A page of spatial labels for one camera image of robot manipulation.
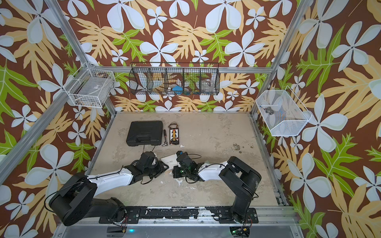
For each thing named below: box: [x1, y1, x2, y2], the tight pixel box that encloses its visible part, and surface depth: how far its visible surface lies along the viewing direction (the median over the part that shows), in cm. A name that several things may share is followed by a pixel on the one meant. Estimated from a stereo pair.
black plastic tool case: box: [126, 120, 164, 147], surface depth 103 cm
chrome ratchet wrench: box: [161, 129, 168, 147], surface depth 107 cm
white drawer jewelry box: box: [160, 153, 179, 170], surface depth 92 cm
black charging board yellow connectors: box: [167, 121, 180, 146], surface depth 107 cm
